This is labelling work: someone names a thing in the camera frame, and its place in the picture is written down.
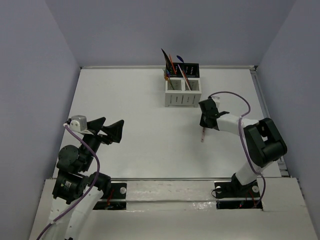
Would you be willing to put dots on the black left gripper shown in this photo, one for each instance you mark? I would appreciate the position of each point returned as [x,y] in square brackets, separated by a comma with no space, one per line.
[100,135]

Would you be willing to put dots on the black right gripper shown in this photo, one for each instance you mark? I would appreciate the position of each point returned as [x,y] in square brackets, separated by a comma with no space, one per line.
[202,122]

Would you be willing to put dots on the iridescent spoon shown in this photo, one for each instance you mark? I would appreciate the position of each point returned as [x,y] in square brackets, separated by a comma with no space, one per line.
[203,134]

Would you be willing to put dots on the orange white chopstick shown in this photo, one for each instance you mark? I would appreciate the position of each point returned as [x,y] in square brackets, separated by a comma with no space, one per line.
[183,75]

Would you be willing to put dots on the black knife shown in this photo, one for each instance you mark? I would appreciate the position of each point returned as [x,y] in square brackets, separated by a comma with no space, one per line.
[165,60]

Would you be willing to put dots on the iridescent fork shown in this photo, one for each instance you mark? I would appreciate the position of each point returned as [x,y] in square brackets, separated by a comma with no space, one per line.
[167,77]

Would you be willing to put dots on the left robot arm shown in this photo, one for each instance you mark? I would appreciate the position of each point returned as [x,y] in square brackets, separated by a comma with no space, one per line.
[80,187]

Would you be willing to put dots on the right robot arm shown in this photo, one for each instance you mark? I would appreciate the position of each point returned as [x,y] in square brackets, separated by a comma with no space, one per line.
[261,141]

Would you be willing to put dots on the white utensil caddy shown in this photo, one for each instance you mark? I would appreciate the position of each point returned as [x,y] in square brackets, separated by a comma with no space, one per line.
[181,96]

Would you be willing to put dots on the black utensil caddy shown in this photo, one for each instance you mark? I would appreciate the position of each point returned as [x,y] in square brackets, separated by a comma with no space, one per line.
[192,70]

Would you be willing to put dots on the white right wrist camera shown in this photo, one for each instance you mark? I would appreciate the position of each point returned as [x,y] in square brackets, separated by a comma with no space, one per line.
[217,100]

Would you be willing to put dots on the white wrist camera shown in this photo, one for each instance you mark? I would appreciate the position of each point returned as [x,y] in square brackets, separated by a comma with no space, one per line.
[78,124]
[217,100]

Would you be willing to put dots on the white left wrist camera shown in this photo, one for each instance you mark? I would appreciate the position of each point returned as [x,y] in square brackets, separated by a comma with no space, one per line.
[78,124]

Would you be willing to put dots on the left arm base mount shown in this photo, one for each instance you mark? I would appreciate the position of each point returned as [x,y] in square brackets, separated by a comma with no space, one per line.
[116,198]

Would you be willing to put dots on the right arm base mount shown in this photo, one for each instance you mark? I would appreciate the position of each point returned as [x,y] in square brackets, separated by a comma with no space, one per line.
[247,197]

